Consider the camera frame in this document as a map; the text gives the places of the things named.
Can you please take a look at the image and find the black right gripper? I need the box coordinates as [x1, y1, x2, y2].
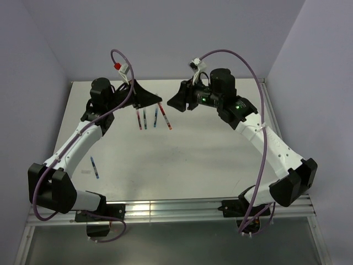
[167, 75, 222, 112]

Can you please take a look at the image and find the red capped pen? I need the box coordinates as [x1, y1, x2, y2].
[158, 103, 172, 130]

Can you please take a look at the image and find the magenta pen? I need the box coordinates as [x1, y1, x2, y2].
[136, 109, 142, 130]

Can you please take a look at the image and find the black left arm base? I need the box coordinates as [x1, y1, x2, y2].
[74, 203, 127, 243]

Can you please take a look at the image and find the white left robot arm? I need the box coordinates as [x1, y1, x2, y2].
[28, 77, 162, 220]

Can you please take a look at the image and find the green capped pen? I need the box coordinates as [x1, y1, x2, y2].
[143, 108, 147, 130]

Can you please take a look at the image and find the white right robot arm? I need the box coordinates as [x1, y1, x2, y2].
[167, 68, 318, 215]

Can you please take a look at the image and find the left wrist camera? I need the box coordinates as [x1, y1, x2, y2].
[114, 62, 130, 84]

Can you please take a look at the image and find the light blue pen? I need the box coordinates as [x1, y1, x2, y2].
[153, 105, 159, 128]

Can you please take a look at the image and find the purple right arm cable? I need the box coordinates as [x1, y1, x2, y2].
[199, 49, 276, 235]

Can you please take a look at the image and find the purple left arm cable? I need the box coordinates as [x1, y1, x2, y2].
[32, 49, 136, 243]

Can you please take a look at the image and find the aluminium front rail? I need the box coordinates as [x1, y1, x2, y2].
[25, 195, 316, 226]

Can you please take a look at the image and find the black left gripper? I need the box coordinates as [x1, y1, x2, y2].
[106, 79, 162, 112]

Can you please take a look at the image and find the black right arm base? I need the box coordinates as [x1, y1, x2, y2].
[217, 199, 271, 236]

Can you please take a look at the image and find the aluminium side rail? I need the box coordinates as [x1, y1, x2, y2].
[258, 78, 302, 195]

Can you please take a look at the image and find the dark blue capped pen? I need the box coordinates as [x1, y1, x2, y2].
[90, 156, 99, 179]

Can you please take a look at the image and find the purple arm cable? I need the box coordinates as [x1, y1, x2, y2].
[32, 49, 136, 243]
[199, 49, 276, 235]

